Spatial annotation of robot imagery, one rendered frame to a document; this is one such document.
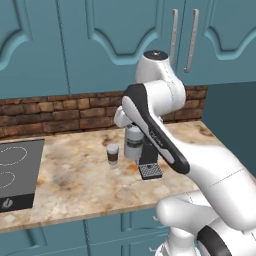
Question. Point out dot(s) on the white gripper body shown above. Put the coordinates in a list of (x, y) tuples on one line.
[(132, 153)]

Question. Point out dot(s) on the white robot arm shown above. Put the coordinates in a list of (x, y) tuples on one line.
[(216, 186)]

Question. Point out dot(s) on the black coffee machine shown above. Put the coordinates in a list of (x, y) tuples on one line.
[(150, 171)]

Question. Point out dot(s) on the teal drawer front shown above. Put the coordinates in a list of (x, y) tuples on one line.
[(143, 243), (141, 220)]

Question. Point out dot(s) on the teal lower cupboard door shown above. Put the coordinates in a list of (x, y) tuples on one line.
[(106, 236), (40, 241)]

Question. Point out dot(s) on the teal cupboard door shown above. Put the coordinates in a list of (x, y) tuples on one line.
[(40, 241), (226, 40), (30, 50), (106, 236), (110, 40)]

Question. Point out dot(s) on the black hob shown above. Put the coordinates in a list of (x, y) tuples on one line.
[(20, 173)]

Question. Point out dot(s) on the teal upper cupboard door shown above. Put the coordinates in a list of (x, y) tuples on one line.
[(110, 40), (226, 40), (30, 50)]

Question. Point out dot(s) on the grey hob knob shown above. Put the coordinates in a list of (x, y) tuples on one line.
[(7, 203)]

